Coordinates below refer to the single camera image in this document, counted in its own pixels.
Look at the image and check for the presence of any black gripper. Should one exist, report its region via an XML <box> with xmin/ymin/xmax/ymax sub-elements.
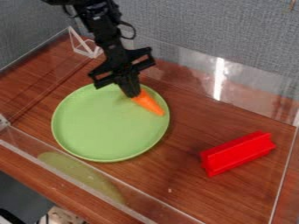
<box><xmin>89</xmin><ymin>40</ymin><xmax>155</xmax><ymax>98</ymax></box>

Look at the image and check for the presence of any orange toy carrot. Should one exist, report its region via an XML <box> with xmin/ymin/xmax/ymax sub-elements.
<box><xmin>131</xmin><ymin>89</ymin><xmax>165</xmax><ymax>116</ymax></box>

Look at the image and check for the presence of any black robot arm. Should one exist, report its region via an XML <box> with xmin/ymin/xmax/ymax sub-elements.
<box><xmin>42</xmin><ymin>0</ymin><xmax>155</xmax><ymax>98</ymax></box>

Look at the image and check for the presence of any green plate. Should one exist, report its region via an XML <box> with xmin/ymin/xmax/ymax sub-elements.
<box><xmin>51</xmin><ymin>85</ymin><xmax>171</xmax><ymax>163</ymax></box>

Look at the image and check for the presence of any red plastic block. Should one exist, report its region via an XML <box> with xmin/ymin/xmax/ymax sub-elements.
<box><xmin>199</xmin><ymin>131</ymin><xmax>277</xmax><ymax>177</ymax></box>

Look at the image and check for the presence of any black cable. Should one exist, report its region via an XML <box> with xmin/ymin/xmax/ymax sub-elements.
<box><xmin>117</xmin><ymin>20</ymin><xmax>138</xmax><ymax>41</ymax></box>

